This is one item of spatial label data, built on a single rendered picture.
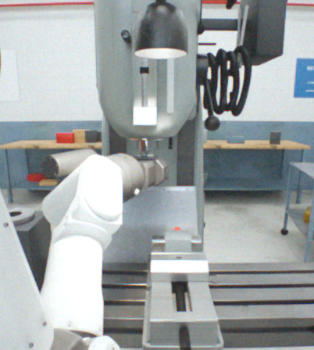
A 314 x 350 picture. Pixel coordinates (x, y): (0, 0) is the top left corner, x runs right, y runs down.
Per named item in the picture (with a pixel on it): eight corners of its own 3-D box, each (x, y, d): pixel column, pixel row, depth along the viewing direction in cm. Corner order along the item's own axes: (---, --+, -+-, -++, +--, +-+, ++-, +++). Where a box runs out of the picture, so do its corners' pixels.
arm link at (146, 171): (169, 149, 57) (143, 157, 46) (169, 195, 59) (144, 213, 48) (115, 146, 62) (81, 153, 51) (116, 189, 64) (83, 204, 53)
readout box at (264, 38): (287, 55, 76) (294, -27, 72) (255, 55, 77) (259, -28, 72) (262, 66, 96) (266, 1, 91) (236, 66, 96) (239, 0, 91)
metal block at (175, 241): (190, 262, 66) (191, 239, 64) (165, 262, 66) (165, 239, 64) (188, 251, 71) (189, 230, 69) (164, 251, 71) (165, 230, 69)
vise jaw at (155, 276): (208, 281, 60) (209, 265, 59) (150, 281, 60) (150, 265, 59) (204, 266, 66) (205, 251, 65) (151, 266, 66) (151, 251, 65)
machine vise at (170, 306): (223, 353, 50) (228, 301, 48) (141, 353, 50) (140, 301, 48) (198, 257, 84) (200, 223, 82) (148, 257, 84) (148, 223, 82)
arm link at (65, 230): (124, 167, 44) (126, 241, 35) (89, 196, 48) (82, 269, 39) (90, 144, 41) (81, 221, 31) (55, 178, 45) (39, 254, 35)
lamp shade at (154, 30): (149, 45, 32) (148, -13, 31) (124, 55, 38) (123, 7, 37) (198, 51, 36) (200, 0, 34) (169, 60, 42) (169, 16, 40)
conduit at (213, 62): (250, 117, 78) (255, 37, 73) (192, 117, 78) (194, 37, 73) (233, 116, 96) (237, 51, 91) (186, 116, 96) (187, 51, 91)
